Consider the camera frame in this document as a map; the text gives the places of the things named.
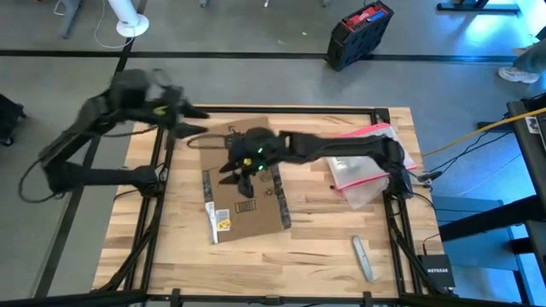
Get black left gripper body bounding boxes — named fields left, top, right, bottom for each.
left=144, top=83, right=187, bottom=129

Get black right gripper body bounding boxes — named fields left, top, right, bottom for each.
left=228, top=126, right=283, bottom=177

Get taped brown cardboard box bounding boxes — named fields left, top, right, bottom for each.
left=199, top=115, right=293, bottom=246

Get white mesh pouch red trim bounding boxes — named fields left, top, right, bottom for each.
left=325, top=122, right=419, bottom=192

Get grey white box cutter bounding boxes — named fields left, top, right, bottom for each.
left=351, top=235, right=376, bottom=284

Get white shipping label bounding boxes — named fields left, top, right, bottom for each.
left=205, top=201, right=219, bottom=245

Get wooden desk grey legs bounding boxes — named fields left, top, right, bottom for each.
left=54, top=0, right=83, bottom=40

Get red black tool case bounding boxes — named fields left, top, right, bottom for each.
left=326, top=0, right=394, bottom=72

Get black wheeled case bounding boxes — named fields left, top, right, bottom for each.
left=0, top=93, right=27, bottom=147

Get black metal crossbar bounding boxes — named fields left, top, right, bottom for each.
left=0, top=289, right=546, bottom=307

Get blue grey cabinet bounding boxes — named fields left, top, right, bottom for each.
left=430, top=194, right=532, bottom=274

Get black office table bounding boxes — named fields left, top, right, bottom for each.
left=436, top=0, right=520, bottom=13

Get person's white shoe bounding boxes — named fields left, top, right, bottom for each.
left=510, top=42, right=539, bottom=57
left=497, top=67, right=542, bottom=84

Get person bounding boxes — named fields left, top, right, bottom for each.
left=497, top=26, right=546, bottom=84

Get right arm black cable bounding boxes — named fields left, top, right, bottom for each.
left=186, top=133, right=235, bottom=151

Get white fan cable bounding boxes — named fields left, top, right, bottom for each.
left=53, top=0, right=133, bottom=49

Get black Netgear switch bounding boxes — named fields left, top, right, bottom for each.
left=419, top=254, right=456, bottom=289

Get yellow hanging cable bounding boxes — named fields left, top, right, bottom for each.
left=421, top=107, right=546, bottom=158

